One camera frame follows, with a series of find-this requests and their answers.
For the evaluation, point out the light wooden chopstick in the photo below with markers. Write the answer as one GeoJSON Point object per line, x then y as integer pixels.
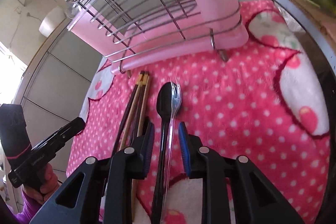
{"type": "Point", "coordinates": [140, 121]}

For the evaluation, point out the pink polka dot towel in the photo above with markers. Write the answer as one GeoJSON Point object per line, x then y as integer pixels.
{"type": "Point", "coordinates": [264, 102]}

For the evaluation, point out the dark chopstick with gold band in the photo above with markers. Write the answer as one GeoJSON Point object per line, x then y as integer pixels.
{"type": "Point", "coordinates": [126, 113]}

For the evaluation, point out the pink utensil holder with rack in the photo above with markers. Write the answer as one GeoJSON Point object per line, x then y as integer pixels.
{"type": "Point", "coordinates": [134, 33]}

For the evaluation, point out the left hand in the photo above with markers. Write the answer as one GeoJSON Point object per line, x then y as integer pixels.
{"type": "Point", "coordinates": [47, 189]}

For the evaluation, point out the clear plastic fork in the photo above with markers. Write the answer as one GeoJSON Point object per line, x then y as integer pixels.
{"type": "Point", "coordinates": [174, 106]}

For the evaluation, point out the black plastic spoon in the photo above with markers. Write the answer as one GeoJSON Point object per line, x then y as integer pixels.
{"type": "Point", "coordinates": [164, 111]}

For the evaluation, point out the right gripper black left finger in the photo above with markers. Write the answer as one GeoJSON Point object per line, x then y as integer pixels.
{"type": "Point", "coordinates": [99, 191]}

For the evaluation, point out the metal storage shelf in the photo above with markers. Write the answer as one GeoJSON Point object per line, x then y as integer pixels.
{"type": "Point", "coordinates": [319, 24]}

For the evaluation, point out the white rice cooker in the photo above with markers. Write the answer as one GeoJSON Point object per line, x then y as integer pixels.
{"type": "Point", "coordinates": [53, 22]}

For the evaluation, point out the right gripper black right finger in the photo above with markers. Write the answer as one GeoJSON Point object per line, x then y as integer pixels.
{"type": "Point", "coordinates": [255, 198]}

